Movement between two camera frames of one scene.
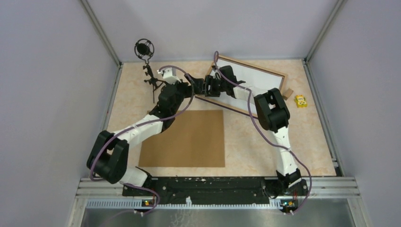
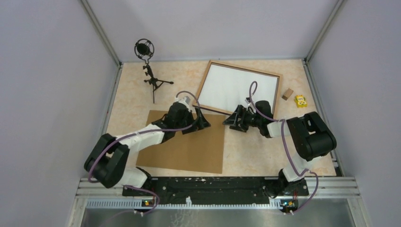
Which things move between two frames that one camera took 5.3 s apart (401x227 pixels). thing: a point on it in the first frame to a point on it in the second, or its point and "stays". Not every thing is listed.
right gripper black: [209, 82] to [232, 120]
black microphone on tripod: [144, 48] stays
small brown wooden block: [288, 93] stays
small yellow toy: [300, 101] stays
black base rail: [217, 190] stays
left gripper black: [197, 84] to [202, 123]
